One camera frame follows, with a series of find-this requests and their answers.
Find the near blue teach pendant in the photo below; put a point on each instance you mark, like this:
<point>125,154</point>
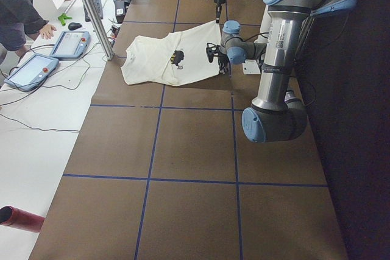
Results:
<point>32,73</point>

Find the white long-sleeve cat shirt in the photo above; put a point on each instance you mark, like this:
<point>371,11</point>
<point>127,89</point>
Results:
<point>178,59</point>

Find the black computer mouse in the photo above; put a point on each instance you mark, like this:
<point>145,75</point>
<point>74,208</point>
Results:
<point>74,26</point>

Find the far blue teach pendant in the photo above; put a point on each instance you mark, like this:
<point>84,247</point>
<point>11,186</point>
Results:
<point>71,45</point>

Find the aluminium frame post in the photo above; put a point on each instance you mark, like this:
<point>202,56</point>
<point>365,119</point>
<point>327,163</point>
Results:
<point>98,28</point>

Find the white pedestal column base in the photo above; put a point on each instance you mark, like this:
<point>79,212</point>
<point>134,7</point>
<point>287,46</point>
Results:
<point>251,67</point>

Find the red cylinder tube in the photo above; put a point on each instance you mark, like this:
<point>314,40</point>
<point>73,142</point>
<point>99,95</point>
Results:
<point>20,219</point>

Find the blue teach pendant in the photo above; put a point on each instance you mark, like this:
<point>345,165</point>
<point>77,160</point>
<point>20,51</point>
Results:
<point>32,73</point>
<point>71,45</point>

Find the small black box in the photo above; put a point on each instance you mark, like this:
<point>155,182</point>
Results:
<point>120,11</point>

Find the green plastic clamp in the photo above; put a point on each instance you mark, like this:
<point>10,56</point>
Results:
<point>63,18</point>

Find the person in dark jacket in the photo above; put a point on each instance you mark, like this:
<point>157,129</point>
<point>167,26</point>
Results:
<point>19,20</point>

